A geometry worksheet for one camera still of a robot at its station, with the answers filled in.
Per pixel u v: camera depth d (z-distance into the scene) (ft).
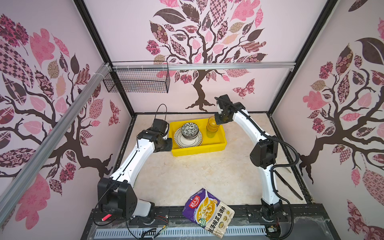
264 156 1.89
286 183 2.75
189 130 3.22
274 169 1.93
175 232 2.29
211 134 3.30
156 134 1.85
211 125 3.02
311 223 2.37
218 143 3.33
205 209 2.44
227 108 2.24
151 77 3.11
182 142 3.21
